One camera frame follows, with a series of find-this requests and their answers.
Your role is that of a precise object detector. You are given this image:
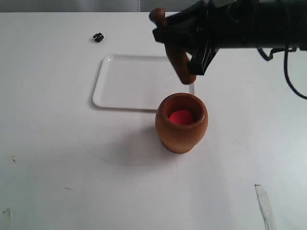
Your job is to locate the white rectangular tray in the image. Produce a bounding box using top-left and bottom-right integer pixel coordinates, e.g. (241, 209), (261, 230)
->
(92, 54), (194, 111)

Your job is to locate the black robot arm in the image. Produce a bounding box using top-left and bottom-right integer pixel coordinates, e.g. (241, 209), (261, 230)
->
(149, 0), (307, 75)

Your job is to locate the small black clip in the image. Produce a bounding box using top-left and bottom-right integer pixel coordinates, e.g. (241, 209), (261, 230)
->
(93, 33), (104, 43)

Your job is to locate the clear tape strip right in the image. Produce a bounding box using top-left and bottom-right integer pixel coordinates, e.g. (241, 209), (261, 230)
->
(255, 184), (278, 230)

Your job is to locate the red ball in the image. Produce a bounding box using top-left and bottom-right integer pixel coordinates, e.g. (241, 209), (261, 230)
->
(169, 109), (194, 125)

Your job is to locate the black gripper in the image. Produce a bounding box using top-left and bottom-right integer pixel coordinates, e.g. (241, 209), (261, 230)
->
(152, 0), (242, 75)

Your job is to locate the black cable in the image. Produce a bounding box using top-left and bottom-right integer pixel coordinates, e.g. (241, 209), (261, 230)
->
(256, 45), (307, 100)

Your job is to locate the clear tape piece left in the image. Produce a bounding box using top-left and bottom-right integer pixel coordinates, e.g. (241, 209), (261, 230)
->
(0, 208), (12, 230)

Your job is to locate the wooden pestle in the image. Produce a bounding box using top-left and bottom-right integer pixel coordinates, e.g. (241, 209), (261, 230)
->
(149, 8), (196, 85)

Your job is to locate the brown wooden mortar cup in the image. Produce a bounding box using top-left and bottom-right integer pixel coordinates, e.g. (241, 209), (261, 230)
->
(155, 92), (208, 154)

